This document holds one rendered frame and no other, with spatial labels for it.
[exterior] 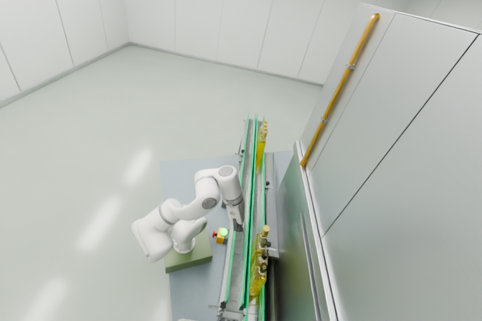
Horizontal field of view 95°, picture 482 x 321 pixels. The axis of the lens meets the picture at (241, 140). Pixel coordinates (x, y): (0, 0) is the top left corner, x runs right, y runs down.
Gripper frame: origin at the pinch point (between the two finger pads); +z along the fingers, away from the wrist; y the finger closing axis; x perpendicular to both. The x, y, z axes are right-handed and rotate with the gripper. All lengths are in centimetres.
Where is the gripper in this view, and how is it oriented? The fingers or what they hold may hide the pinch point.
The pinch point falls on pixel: (239, 222)
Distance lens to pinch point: 95.5
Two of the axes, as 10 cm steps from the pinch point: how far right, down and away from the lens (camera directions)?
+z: 1.6, 8.1, 5.7
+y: 1.0, -5.9, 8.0
